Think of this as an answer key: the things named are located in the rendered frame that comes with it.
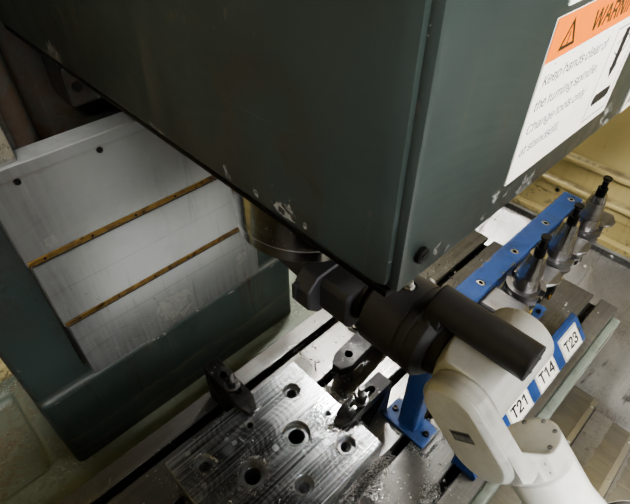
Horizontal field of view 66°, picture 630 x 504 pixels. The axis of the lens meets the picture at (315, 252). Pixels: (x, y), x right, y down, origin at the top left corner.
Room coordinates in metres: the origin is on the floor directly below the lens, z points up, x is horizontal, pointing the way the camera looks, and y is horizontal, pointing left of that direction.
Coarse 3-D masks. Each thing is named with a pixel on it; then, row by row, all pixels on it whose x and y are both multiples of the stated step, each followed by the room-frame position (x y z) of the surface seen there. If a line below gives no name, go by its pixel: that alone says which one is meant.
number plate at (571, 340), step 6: (570, 330) 0.66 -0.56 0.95; (576, 330) 0.66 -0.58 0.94; (564, 336) 0.64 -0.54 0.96; (570, 336) 0.64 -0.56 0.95; (576, 336) 0.65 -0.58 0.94; (558, 342) 0.62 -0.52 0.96; (564, 342) 0.63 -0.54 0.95; (570, 342) 0.63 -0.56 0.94; (576, 342) 0.64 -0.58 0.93; (564, 348) 0.62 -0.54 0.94; (570, 348) 0.62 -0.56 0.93; (576, 348) 0.63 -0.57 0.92; (564, 354) 0.61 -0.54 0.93; (570, 354) 0.61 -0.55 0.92
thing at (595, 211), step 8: (592, 192) 0.70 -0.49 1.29; (592, 200) 0.69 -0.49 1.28; (600, 200) 0.68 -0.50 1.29; (584, 208) 0.69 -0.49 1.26; (592, 208) 0.68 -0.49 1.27; (600, 208) 0.68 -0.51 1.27; (584, 216) 0.68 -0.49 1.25; (592, 216) 0.68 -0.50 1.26; (600, 216) 0.68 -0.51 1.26; (584, 224) 0.68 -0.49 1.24; (592, 224) 0.67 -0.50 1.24
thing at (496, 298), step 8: (496, 288) 0.54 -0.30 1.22; (488, 296) 0.52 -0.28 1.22; (496, 296) 0.52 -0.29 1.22; (504, 296) 0.52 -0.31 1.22; (512, 296) 0.52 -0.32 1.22; (480, 304) 0.51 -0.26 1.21; (488, 304) 0.50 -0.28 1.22; (496, 304) 0.50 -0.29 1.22; (504, 304) 0.50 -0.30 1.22; (512, 304) 0.50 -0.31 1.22; (520, 304) 0.50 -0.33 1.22; (528, 312) 0.49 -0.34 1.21
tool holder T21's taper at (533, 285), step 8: (528, 256) 0.54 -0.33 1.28; (536, 256) 0.53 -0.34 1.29; (544, 256) 0.53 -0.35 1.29; (528, 264) 0.53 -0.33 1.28; (536, 264) 0.53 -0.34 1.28; (544, 264) 0.53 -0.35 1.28; (520, 272) 0.54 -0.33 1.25; (528, 272) 0.53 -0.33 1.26; (536, 272) 0.53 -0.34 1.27; (512, 280) 0.55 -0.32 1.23; (520, 280) 0.53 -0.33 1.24; (528, 280) 0.52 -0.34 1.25; (536, 280) 0.52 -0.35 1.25; (520, 288) 0.53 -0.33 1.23; (528, 288) 0.52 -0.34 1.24; (536, 288) 0.52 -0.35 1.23
